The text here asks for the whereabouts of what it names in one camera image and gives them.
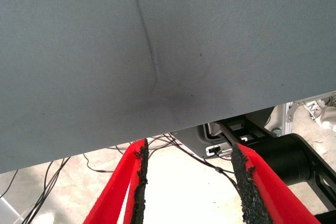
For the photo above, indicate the dark grey table cloth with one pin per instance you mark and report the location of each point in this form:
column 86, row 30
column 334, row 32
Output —
column 78, row 51

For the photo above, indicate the black machine frame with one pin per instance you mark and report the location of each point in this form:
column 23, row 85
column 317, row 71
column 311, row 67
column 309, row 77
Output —
column 286, row 158

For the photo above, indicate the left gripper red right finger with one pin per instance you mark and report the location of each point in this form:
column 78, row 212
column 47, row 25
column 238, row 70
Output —
column 267, row 197

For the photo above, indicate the grey plastic housing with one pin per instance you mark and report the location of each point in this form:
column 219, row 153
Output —
column 191, row 140

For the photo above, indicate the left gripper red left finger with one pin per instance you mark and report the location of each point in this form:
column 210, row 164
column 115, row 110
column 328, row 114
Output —
column 113, row 197

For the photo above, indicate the grey flat panel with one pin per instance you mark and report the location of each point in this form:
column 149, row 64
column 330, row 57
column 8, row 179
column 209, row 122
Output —
column 8, row 212

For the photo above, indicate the aluminium frame post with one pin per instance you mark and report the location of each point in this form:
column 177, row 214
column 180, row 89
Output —
column 287, row 121

